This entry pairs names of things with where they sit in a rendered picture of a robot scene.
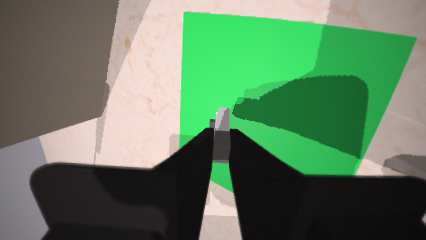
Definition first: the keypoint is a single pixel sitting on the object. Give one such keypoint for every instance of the green square marking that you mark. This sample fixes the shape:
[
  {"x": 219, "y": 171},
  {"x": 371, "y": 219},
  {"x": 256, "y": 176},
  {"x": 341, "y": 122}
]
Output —
[{"x": 312, "y": 95}]

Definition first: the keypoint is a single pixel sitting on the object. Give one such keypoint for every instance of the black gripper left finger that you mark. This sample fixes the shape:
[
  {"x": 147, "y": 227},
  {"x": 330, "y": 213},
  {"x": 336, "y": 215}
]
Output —
[{"x": 169, "y": 197}]

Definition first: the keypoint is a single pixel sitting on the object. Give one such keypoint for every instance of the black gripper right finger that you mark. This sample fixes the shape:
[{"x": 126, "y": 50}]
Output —
[{"x": 277, "y": 202}]

